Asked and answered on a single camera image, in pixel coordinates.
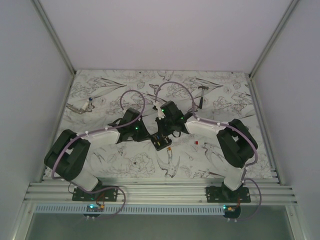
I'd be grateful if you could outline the left controller board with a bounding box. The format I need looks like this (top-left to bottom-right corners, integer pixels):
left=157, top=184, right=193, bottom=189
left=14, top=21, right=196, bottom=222
left=83, top=204, right=104, bottom=220

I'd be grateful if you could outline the black fuse box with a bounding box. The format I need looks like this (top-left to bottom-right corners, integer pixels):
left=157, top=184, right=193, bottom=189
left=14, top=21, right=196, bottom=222
left=150, top=133, right=172, bottom=151

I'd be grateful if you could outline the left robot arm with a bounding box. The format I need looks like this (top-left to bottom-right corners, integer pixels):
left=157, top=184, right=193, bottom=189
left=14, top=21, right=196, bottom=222
left=44, top=108, right=149, bottom=201

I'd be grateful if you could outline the small hammer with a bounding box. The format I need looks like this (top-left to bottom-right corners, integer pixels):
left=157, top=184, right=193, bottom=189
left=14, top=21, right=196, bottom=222
left=198, top=85, right=209, bottom=109

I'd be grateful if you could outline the right controller board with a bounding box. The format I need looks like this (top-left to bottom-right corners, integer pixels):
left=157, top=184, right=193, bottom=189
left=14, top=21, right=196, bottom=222
left=223, top=205, right=241, bottom=222

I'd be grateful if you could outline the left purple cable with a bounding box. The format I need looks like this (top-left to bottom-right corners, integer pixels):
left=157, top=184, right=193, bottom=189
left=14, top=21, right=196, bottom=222
left=51, top=90, right=148, bottom=220

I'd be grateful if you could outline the floral patterned mat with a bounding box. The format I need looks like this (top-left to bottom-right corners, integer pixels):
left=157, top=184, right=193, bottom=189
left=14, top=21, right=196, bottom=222
left=59, top=70, right=273, bottom=179

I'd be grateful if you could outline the metal latch with blue knob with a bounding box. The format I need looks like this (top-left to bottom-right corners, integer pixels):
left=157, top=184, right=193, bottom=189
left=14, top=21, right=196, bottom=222
left=66, top=97, right=95, bottom=115

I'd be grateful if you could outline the slotted cable duct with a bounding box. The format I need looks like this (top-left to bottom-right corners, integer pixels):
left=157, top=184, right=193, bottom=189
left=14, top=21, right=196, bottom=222
left=34, top=203, right=224, bottom=216

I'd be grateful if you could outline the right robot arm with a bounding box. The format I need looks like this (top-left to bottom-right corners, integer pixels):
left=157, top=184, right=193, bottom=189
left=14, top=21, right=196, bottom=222
left=150, top=101, right=258, bottom=203

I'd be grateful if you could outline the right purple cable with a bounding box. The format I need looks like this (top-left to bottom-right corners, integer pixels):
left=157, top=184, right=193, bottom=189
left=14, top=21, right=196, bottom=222
left=155, top=81, right=262, bottom=222

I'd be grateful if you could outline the aluminium rail frame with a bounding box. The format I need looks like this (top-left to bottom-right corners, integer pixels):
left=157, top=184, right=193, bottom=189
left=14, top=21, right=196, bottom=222
left=23, top=177, right=298, bottom=206

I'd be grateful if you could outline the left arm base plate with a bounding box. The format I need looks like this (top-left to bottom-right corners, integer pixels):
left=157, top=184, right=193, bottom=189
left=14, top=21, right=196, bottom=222
left=72, top=188, right=118, bottom=202

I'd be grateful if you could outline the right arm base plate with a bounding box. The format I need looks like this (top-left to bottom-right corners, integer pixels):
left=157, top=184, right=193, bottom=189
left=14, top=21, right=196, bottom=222
left=205, top=184, right=251, bottom=204

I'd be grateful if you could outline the purple cable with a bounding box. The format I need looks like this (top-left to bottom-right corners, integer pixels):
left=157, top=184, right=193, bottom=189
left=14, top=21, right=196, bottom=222
left=51, top=90, right=148, bottom=220
left=155, top=81, right=262, bottom=222

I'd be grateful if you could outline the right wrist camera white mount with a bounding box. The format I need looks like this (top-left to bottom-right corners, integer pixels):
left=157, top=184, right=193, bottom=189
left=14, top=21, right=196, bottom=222
left=153, top=101, right=166, bottom=120

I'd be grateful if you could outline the controller board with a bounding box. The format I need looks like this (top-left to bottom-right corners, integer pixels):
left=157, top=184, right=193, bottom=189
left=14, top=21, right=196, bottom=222
left=223, top=205, right=241, bottom=222
left=83, top=204, right=104, bottom=220

